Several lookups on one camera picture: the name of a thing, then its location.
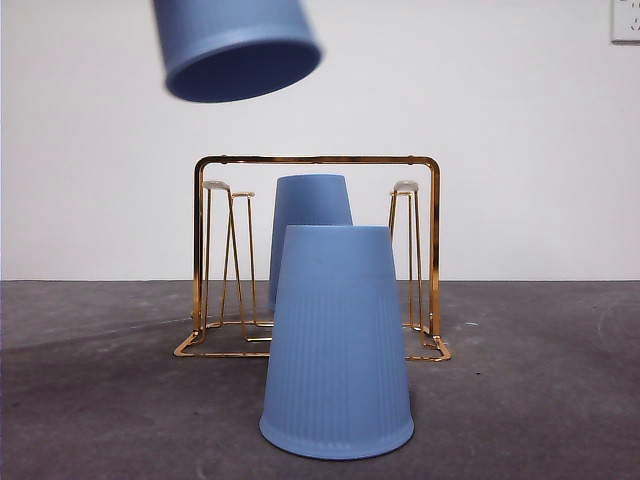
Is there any blue ribbed plastic cup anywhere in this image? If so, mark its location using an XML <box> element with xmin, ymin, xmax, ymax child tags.
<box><xmin>151</xmin><ymin>0</ymin><xmax>324</xmax><ymax>105</ymax></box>
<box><xmin>268</xmin><ymin>173</ymin><xmax>354</xmax><ymax>314</ymax></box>
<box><xmin>258</xmin><ymin>224</ymin><xmax>416</xmax><ymax>462</ymax></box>

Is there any gold wire cup holder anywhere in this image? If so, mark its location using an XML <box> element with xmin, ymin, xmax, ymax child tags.
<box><xmin>173</xmin><ymin>154</ymin><xmax>453</xmax><ymax>362</ymax></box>

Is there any white wall power socket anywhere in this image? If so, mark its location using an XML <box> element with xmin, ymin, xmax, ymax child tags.
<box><xmin>610</xmin><ymin>0</ymin><xmax>640</xmax><ymax>45</ymax></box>

